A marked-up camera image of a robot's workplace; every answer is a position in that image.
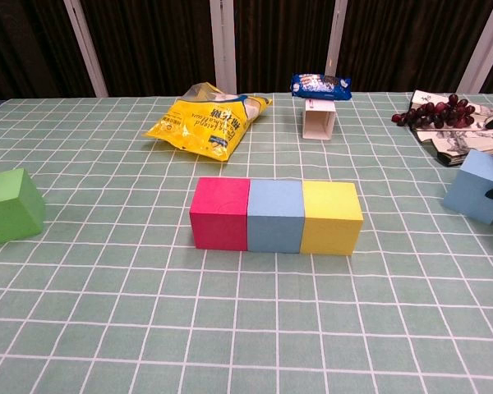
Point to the painted paper folding fan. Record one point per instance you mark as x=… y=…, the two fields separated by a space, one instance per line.
x=456 y=141

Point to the light blue foam cube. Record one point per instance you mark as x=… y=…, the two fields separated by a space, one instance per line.
x=470 y=189
x=275 y=225

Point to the dark red grape bunch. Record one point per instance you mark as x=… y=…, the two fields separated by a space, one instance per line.
x=435 y=113

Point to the green checkered tablecloth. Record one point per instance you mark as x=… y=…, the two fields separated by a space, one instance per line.
x=246 y=328

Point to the white metal frame post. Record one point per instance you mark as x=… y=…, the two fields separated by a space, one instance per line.
x=86 y=49
x=485 y=45
x=223 y=45
x=337 y=41

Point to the yellow snack bag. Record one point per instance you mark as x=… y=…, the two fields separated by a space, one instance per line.
x=205 y=123

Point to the yellow foam cube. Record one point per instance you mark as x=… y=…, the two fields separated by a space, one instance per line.
x=330 y=230

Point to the blue cookie packet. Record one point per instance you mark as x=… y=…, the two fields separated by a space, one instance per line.
x=320 y=86

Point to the red foam cube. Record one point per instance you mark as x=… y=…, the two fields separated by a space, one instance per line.
x=219 y=221

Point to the green foam cube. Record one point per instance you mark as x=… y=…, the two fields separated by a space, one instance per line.
x=8 y=209

